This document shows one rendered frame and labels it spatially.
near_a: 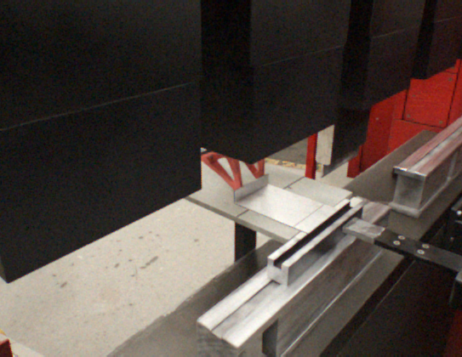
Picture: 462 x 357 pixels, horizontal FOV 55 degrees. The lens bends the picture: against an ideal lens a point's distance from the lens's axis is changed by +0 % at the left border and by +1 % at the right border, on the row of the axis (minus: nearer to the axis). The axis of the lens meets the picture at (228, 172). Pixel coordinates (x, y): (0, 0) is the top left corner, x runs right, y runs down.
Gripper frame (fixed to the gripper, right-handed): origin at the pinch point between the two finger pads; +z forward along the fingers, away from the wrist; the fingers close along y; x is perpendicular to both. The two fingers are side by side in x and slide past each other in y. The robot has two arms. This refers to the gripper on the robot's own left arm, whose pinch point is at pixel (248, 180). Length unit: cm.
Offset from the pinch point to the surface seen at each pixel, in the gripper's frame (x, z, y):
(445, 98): -1, 6, 87
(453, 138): -10, 12, 57
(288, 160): 161, 26, 210
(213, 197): 3.0, 0.2, -5.4
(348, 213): -12.6, 9.2, 3.7
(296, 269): -12.4, 10.6, -10.6
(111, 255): 162, 26, 51
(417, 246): -22.1, 14.0, 1.0
